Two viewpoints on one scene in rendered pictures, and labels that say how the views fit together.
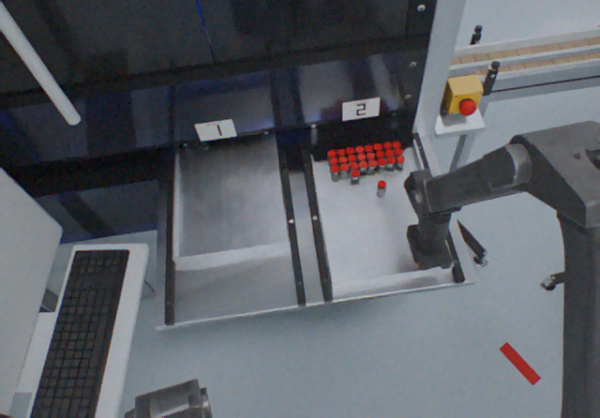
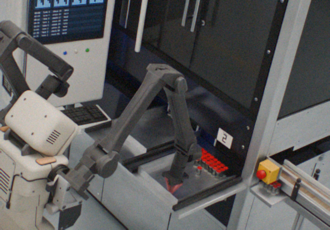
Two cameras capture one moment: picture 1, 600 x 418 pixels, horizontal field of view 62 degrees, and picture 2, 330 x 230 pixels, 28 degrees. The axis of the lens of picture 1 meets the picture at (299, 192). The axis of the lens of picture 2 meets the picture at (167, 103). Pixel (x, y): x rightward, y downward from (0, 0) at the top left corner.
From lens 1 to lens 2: 218 cm
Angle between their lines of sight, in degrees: 41
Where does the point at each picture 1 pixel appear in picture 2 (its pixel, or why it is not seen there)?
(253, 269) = (127, 147)
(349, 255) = (157, 173)
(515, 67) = (315, 199)
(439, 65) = (257, 137)
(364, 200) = (189, 171)
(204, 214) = (140, 126)
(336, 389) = not seen: outside the picture
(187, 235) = not seen: hidden behind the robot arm
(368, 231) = not seen: hidden behind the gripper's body
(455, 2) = (266, 105)
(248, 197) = (159, 136)
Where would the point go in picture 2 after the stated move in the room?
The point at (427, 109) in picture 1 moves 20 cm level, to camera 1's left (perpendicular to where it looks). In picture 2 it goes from (249, 163) to (217, 140)
